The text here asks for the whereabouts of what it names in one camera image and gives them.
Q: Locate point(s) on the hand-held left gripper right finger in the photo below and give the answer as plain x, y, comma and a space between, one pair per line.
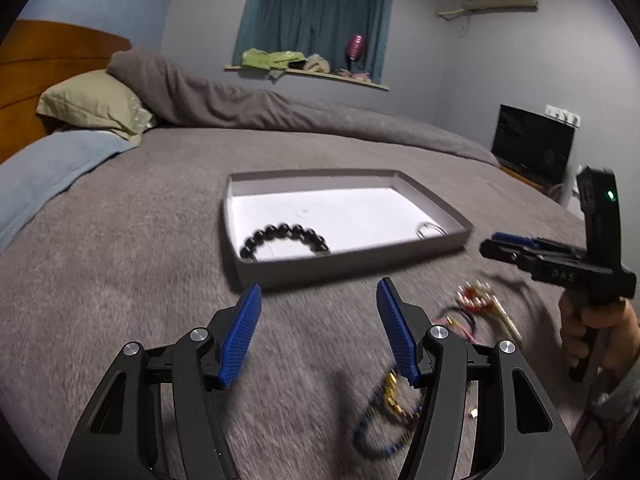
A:
395, 330

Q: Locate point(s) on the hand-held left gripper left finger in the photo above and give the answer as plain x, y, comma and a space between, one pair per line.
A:
242, 335

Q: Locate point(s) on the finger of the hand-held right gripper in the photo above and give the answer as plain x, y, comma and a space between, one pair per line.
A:
510, 239
500, 252

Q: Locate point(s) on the grey jewelry tray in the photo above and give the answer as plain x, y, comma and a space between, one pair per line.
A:
325, 200

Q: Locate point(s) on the person's right forearm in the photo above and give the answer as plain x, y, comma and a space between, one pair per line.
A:
615, 410

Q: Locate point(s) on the person's right hand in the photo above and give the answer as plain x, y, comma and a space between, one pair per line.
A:
575, 335

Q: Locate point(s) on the wooden television stand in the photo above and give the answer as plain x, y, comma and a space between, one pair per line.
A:
520, 175

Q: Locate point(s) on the white router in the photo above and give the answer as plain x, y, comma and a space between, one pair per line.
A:
567, 185

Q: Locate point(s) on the silver bangle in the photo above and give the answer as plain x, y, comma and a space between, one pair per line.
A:
417, 230

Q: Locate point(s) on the black television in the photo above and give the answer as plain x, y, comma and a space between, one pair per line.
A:
530, 140

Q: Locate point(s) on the grey bed cover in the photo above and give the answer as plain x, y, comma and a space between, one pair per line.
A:
150, 285

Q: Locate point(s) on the pink cloth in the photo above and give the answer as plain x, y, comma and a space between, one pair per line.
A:
357, 76

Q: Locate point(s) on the grey duvet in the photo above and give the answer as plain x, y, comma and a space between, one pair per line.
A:
225, 105

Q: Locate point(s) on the air conditioner pipe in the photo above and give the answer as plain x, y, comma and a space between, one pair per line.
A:
450, 12

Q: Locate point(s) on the window sill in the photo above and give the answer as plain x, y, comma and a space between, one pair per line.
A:
325, 76

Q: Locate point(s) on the pink balloon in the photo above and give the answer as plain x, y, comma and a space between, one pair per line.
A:
356, 46

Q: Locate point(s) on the light blue blanket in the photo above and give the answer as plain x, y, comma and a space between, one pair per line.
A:
45, 170

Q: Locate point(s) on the beige cloth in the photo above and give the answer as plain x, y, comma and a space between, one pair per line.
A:
316, 63

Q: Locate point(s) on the green cloth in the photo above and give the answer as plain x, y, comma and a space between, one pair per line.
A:
265, 58

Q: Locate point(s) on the green pillow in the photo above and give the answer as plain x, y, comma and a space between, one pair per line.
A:
85, 100

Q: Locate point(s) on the blue curtain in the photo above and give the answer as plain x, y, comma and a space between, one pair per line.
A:
310, 15

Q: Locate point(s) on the wooden headboard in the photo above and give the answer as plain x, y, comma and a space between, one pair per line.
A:
30, 60

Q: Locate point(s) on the white wall hook rack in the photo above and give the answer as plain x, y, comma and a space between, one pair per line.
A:
562, 115

